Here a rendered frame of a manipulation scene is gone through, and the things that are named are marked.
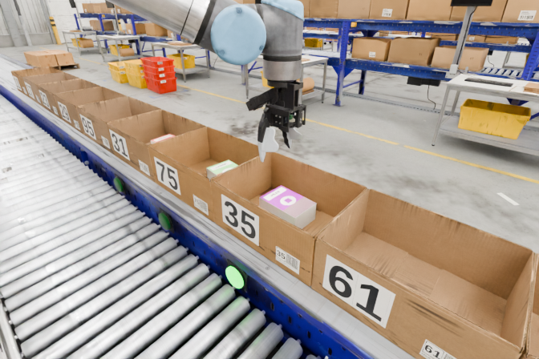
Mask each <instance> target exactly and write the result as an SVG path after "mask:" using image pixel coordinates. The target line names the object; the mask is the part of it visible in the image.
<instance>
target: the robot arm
mask: <svg viewBox="0 0 539 359"><path fill-rule="evenodd" d="M107 1H109V2H111V3H113V4H115V5H117V6H119V7H122V8H124V9H125V10H128V11H130V12H132V13H133V14H136V15H139V16H140V17H142V18H145V19H147V20H148V21H150V22H153V23H155V24H157V25H159V26H162V27H163V28H165V29H167V30H170V31H171V32H174V33H176V34H178V35H180V36H182V37H184V38H186V39H188V40H189V41H190V42H192V43H194V44H196V45H198V46H201V47H203V48H205V49H206V50H209V51H211V52H213V53H214V54H217V56H218V57H219V58H220V59H222V60H223V61H225V62H226V63H229V64H233V65H245V64H248V63H251V62H252V61H254V60H255V59H256V58H257V57H258V56H259V55H260V54H261V52H262V56H263V78H265V79H267V85H268V86H270V87H273V88H271V89H269V90H268V91H266V92H264V93H262V94H260V95H258V96H254V97H253V98H251V99H249V101H248V102H246V106H247V107H248V109H249V111H251V110H254V111H256V110H259V109H260V108H262V107H263V105H265V108H264V110H263V111H264V112H263V113H262V116H261V120H260V122H259V125H258V129H257V141H258V150H259V155H260V159H261V161H262V162H264V159H265V153H266V152H276V151H277V150H278V147H279V146H278V143H277V142H276V141H275V139H274V136H275V129H274V128H272V127H277V128H278V129H280V130H281V131H282V136H283V138H284V143H285V144H286V146H287V147H288V148H291V144H292V139H302V134H301V133H299V132H298V131H296V130H295V129H294V128H295V127H296V128H300V127H301V126H302V125H306V105H304V104H300V103H298V97H299V89H302V88H303V82H299V81H297V79H300V78H301V70H302V36H303V22H304V21H305V20H304V18H303V17H304V7H303V4H302V3H301V2H300V1H298V0H261V3H262V4H239V3H237V2H235V1H234V0H107ZM303 111H304V120H302V113H303ZM270 126H271V127H270Z"/></svg>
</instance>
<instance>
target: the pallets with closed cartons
mask: <svg viewBox="0 0 539 359"><path fill-rule="evenodd" d="M23 53H24V55H25V58H26V61H27V63H24V64H26V65H28V66H30V67H33V68H38V67H53V68H55V69H58V70H60V71H69V70H74V69H80V65H79V63H75V61H74V59H73V55H72V53H71V52H66V51H64V50H42V51H40V50H39V51H28V52H23ZM74 66H77V68H71V69H65V70H61V69H63V68H69V67H74Z"/></svg>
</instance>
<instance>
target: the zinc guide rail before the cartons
mask: <svg viewBox="0 0 539 359"><path fill-rule="evenodd" d="M0 84H1V85H2V86H3V87H5V88H6V89H7V90H8V91H10V92H11V93H13V94H14V95H16V96H17V97H18V98H20V99H21V100H22V101H23V102H25V103H26V104H28V105H29V106H30V107H32V108H33V109H35V110H36V111H37V112H38V113H40V114H41V115H43V116H44V117H45V118H47V119H49V120H50V121H51V122H52V123H53V124H55V125H56V126H57V127H59V128H60V129H62V130H63V131H65V132H66V133H67V134H68V135H70V136H71V137H72V138H74V139H76V140H77V141H78V142H80V143H81V144H82V145H83V146H84V147H86V148H88V149H89V150H90V151H92V152H93V153H95V154H96V155H97V156H98V157H100V158H101V159H103V160H104V161H105V162H107V163H108V164H110V165H111V166H112V167H114V168H115V169H116V170H117V171H119V172H120V173H122V174H123V175H125V176H126V177H128V178H129V179H130V180H131V181H132V182H134V183H135V184H137V185H138V186H139V187H141V188H143V189H144V190H145V191H146V192H147V193H149V194H150V195H151V196H153V197H155V198H156V199H157V200H159V201H160V202H161V203H162V204H164V205H165V206H167V207H168V208H170V209H171V210H172V211H174V212H175V213H176V214H177V215H179V216H180V217H182V218H183V219H184V220H186V221H187V222H189V223H190V224H191V225H192V226H194V227H195V228H197V229H198V230H199V231H201V232H202V233H204V234H205V235H206V236H207V237H209V238H210V239H211V240H213V241H214V242H216V243H217V244H219V245H220V246H221V247H222V248H224V249H225V250H226V251H228V252H229V253H231V254H232V255H234V256H235V257H236V258H238V259H239V260H240V261H241V262H243V263H244V264H246V265H247V266H249V267H250V268H251V269H252V270H254V271H255V272H257V273H258V274H259V275H261V276H262V277H264V278H265V279H266V280H268V281H269V282H270V283H271V284H273V285H274V286H276V287H277V288H279V289H280V290H281V291H283V292H284V293H285V294H286V295H288V296H289V297H291V298H292V299H293V300H295V301H297V302H298V303H299V304H300V305H301V306H303V307H304V308H305V309H307V310H308V311H310V312H311V313H313V314H314V315H315V316H316V317H318V318H319V319H320V320H322V321H324V322H325V323H326V324H328V325H329V326H330V327H331V328H332V329H334V330H336V331H337V332H338V333H340V334H341V335H343V336H344V337H345V338H346V339H348V340H349V341H351V342H352V343H353V344H355V345H356V346H358V347H359V348H360V349H361V350H363V351H364V352H365V353H367V354H368V355H370V356H371V357H373V358H374V359H415V358H414V357H412V356H410V355H409V354H407V353H405V352H404V351H403V350H402V349H400V348H398V347H397V346H396V345H394V344H392V343H391V342H390V341H388V340H387V339H385V338H384V337H382V336H380V335H379V334H378V333H376V332H375V331H373V330H372V329H370V328H369V327H367V326H366V325H365V324H363V323H362V322H360V321H358V320H357V319H355V318H354V317H352V316H351V315H350V314H348V313H346V312H345V311H343V310H342V309H341V308H339V307H338V306H337V305H335V304H333V303H332V302H330V301H329V300H327V299H326V298H325V297H323V296H321V295H320V294H318V293H317V292H315V291H314V290H313V289H312V288H310V287H308V286H307V285H305V284H303V283H302V282H301V281H300V280H298V279H296V278H295V277H293V276H291V275H290V274H289V273H288V272H286V271H285V270H283V269H282V268H280V267H278V266H277V265H276V264H274V263H273V262H271V261H270V260H268V259H266V258H265V257H264V256H262V255H261V254H260V253H258V252H256V251H255V250H253V249H252V248H251V247H249V246H248V245H246V244H244V243H243V242H241V241H240V240H239V239H237V238H236V237H234V236H233V235H231V234H230V233H228V232H227V231H226V230H224V229H223V228H221V227H219V226H218V225H216V224H215V223H214V222H212V221H211V220H209V219H207V218H206V217H205V216H203V215H201V214H200V213H199V212H197V211H196V210H194V209H193V208H191V207H189V206H188V205H187V204H185V203H184V202H182V201H181V200H179V199H178V198H176V197H175V196H174V195H172V194H171V193H169V192H167V191H166V190H164V189H163V188H162V187H160V186H159V185H157V184H155V183H154V182H153V181H151V180H150V179H149V178H147V177H146V176H144V175H142V174H141V173H139V172H138V171H137V170H135V169H134V168H132V167H130V166H129V165H127V164H126V163H125V162H124V161H122V160H121V159H119V158H117V157H116V156H114V155H113V154H112V153H110V152H109V151H107V150H105V149H104V148H102V147H101V146H100V145H98V144H97V143H95V142H94V141H92V140H91V139H89V138H88V137H86V136H85V135H83V134H82V133H80V132H79V131H77V130H76V129H74V128H73V127H72V126H70V125H69V124H67V123H65V122H64V121H62V120H61V119H60V118H58V117H57V116H55V115H53V114H52V113H50V112H49V111H48V110H46V109H45V108H44V107H42V106H40V105H39V104H37V103H36V102H35V101H33V100H32V99H30V98H28V97H27V96H25V95H24V94H23V93H21V92H20V91H18V90H17V89H15V88H14V87H12V86H11V85H10V84H8V83H6V82H5V81H3V80H2V79H0Z"/></svg>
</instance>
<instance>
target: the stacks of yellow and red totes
mask: <svg viewBox="0 0 539 359"><path fill-rule="evenodd" d="M173 61H174V59H171V58H165V57H161V56H156V57H149V58H141V59H137V60H129V61H121V62H113V63H107V64H108V65H109V67H110V68H108V70H110V72H111V76H112V79H113V80H115V81H116V82H118V83H120V84H121V83H129V85H131V86H134V87H138V88H140V89H144V88H148V89H149V90H150V91H154V92H156V93H158V94H165V93H169V92H174V91H176V80H177V77H175V73H176V72H175V71H174V67H175V65H173Z"/></svg>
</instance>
